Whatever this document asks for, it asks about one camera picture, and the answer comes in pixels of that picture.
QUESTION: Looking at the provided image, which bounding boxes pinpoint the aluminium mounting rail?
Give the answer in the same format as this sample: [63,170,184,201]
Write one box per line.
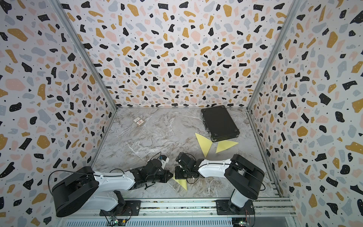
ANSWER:
[55,198,300,227]

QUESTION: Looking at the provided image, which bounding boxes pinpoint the black hard case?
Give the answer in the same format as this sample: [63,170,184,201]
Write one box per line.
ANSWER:
[201,106,240,142]

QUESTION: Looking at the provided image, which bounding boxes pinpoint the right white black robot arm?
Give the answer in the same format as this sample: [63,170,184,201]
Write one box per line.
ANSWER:
[175,152,265,213]

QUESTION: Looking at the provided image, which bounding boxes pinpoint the small green circuit board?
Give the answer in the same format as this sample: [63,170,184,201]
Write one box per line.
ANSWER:
[111,218,128,227]

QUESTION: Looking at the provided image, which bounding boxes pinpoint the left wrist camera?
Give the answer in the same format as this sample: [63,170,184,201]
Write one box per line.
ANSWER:
[159,155,169,169]

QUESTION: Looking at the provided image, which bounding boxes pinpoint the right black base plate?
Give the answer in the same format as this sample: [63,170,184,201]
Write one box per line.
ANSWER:
[216,200,255,215]

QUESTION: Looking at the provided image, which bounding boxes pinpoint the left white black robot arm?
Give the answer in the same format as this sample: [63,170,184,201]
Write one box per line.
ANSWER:
[51,155,173,218]

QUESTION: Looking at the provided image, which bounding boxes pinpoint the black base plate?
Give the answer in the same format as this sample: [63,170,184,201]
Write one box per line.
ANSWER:
[216,200,255,215]
[99,200,141,217]

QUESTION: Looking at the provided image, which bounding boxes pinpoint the yellow square paper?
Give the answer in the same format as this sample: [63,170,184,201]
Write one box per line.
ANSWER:
[216,140,238,153]
[172,176,188,191]
[195,133,213,158]

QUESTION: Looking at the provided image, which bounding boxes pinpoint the small pink white card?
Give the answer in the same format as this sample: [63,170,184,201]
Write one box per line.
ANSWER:
[133,117,145,126]

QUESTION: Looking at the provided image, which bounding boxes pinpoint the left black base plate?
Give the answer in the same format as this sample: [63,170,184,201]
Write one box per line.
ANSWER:
[99,200,141,217]

